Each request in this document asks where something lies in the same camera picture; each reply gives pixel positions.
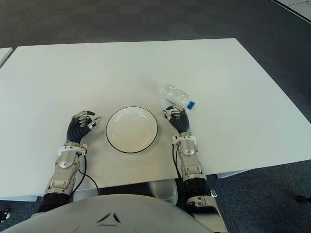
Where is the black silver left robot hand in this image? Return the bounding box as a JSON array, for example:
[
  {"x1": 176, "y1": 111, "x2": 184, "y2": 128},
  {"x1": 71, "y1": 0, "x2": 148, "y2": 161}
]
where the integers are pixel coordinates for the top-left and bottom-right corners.
[{"x1": 65, "y1": 110, "x2": 102, "y2": 145}]

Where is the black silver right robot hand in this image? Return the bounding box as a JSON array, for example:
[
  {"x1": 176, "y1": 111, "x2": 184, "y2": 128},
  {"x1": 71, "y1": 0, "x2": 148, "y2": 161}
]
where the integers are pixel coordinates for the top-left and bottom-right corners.
[{"x1": 162, "y1": 105, "x2": 190, "y2": 134}]

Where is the clear blue-capped water bottle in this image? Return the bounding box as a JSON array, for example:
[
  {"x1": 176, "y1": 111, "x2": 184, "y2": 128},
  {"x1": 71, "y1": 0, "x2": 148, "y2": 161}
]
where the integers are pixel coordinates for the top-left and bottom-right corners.
[{"x1": 159, "y1": 83, "x2": 196, "y2": 111}]

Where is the white black-rimmed plate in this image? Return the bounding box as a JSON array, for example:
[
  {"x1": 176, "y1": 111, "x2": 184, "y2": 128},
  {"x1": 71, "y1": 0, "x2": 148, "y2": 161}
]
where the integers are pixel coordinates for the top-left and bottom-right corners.
[{"x1": 105, "y1": 105, "x2": 159, "y2": 154}]

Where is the white robot waist part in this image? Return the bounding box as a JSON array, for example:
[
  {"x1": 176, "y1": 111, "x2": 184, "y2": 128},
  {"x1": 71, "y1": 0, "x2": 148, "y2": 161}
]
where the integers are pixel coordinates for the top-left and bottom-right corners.
[{"x1": 147, "y1": 180, "x2": 178, "y2": 205}]

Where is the grey robot torso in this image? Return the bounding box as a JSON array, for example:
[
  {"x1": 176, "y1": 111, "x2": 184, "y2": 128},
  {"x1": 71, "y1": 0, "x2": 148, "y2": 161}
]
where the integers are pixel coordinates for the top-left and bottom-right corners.
[{"x1": 0, "y1": 195, "x2": 202, "y2": 233}]

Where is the white neighbouring table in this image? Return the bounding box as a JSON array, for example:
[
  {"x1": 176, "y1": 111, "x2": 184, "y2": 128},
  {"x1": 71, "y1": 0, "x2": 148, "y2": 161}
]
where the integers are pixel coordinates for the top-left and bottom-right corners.
[{"x1": 0, "y1": 47, "x2": 14, "y2": 69}]

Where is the black wheeled stand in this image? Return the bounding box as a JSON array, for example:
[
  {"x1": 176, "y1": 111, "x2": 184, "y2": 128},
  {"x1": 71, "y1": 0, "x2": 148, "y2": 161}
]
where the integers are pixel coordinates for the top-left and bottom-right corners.
[{"x1": 0, "y1": 207, "x2": 12, "y2": 223}]

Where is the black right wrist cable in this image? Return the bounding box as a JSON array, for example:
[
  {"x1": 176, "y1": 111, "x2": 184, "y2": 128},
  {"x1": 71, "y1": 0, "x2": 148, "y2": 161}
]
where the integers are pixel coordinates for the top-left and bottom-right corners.
[{"x1": 172, "y1": 143, "x2": 186, "y2": 181}]

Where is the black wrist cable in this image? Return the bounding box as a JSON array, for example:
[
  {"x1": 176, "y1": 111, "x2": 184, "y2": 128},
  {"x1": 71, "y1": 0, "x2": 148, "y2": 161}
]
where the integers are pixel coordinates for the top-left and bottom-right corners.
[
  {"x1": 77, "y1": 154, "x2": 100, "y2": 196},
  {"x1": 172, "y1": 143, "x2": 186, "y2": 181}
]

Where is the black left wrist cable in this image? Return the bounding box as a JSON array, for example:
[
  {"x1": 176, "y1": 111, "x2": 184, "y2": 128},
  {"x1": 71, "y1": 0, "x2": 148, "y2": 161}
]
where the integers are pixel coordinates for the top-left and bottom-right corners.
[{"x1": 77, "y1": 154, "x2": 100, "y2": 196}]

